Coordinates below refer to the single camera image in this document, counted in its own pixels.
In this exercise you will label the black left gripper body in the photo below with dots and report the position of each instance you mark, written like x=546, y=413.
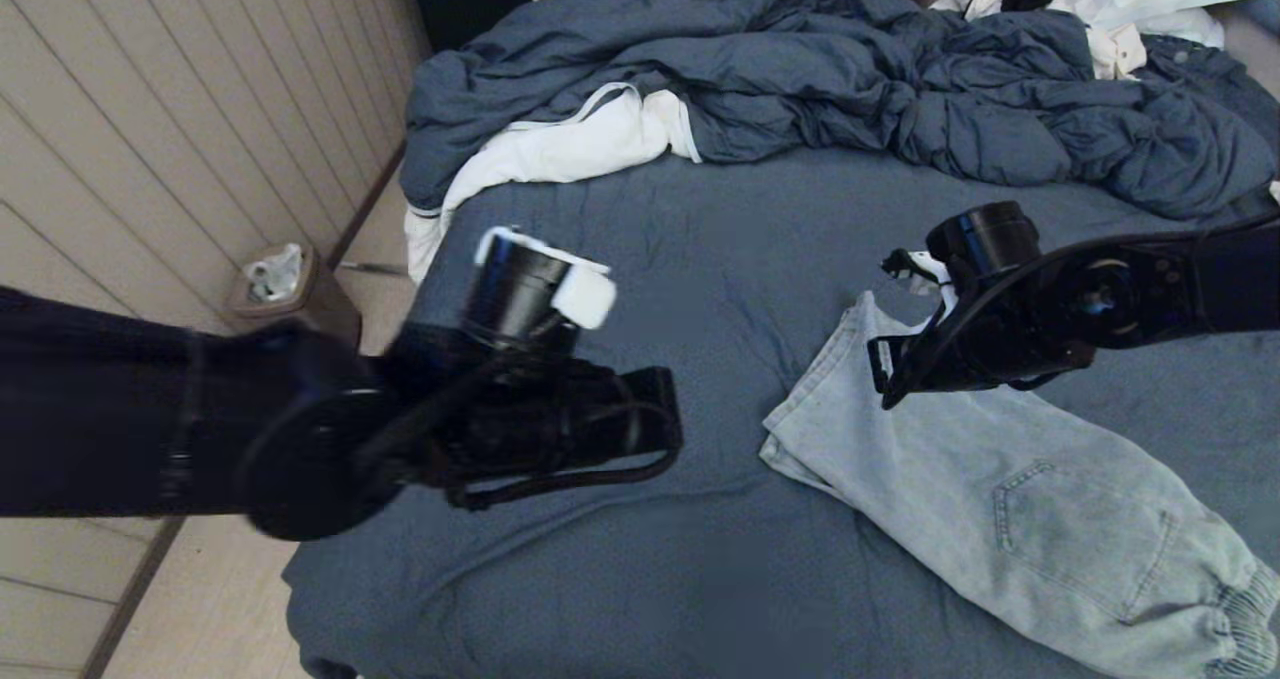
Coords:
x=580, y=424

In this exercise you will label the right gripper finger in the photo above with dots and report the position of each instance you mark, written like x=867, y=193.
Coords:
x=882, y=359
x=900, y=391

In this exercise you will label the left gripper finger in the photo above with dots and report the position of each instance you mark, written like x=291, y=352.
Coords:
x=655, y=389
x=658, y=437

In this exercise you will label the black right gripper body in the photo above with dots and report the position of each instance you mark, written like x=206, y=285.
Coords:
x=990, y=354

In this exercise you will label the light blue denim shorts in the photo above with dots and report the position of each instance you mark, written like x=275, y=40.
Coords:
x=1000, y=479

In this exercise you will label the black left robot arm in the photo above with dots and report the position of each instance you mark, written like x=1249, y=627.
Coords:
x=100, y=409

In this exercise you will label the dark blue bed sheet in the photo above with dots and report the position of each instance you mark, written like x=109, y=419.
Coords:
x=750, y=259

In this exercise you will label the brown metal trash bin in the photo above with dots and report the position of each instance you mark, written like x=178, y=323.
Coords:
x=320, y=304

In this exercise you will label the crumpled dark blue duvet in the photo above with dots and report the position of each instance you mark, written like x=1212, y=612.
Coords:
x=800, y=59

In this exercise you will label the cream button shirt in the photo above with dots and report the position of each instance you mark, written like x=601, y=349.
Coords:
x=1115, y=54

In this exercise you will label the dark blue denim jacket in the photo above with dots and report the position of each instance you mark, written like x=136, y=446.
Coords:
x=1205, y=64

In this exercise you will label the blue pillow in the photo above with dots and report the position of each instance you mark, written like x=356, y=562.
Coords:
x=1268, y=9

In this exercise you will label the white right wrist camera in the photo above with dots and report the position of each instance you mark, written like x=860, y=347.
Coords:
x=925, y=269

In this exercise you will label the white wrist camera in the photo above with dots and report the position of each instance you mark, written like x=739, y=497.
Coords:
x=585, y=294
x=925, y=269

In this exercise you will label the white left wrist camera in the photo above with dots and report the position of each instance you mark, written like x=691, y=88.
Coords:
x=585, y=294

